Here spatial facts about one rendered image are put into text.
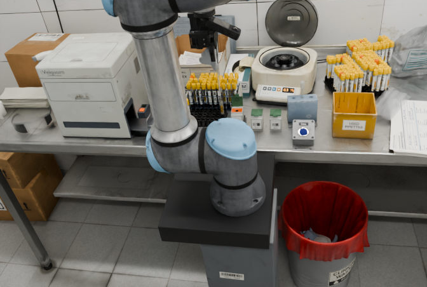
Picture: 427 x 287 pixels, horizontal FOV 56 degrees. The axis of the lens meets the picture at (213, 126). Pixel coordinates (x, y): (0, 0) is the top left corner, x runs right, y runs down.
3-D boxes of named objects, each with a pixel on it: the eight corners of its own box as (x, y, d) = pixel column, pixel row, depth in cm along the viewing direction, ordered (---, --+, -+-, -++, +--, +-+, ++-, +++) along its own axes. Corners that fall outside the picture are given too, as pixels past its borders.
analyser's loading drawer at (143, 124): (122, 133, 148) (119, 121, 145) (128, 122, 153) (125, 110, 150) (176, 134, 144) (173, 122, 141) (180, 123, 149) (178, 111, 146)
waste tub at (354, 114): (331, 138, 136) (333, 113, 130) (330, 115, 146) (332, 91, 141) (373, 140, 133) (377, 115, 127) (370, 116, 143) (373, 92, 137)
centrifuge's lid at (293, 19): (264, -7, 163) (269, -12, 169) (264, 53, 175) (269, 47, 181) (319, -7, 156) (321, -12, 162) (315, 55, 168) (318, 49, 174)
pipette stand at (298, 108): (288, 127, 143) (288, 103, 137) (286, 116, 149) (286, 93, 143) (317, 126, 142) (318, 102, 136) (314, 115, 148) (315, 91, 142)
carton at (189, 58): (164, 96, 169) (158, 64, 161) (181, 64, 192) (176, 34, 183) (223, 96, 164) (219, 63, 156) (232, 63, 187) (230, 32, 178)
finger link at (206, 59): (201, 70, 140) (198, 46, 135) (218, 70, 139) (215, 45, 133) (199, 75, 137) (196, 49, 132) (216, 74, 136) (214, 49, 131)
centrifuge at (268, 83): (245, 103, 159) (243, 75, 152) (263, 67, 181) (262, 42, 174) (307, 108, 151) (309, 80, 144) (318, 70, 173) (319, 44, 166)
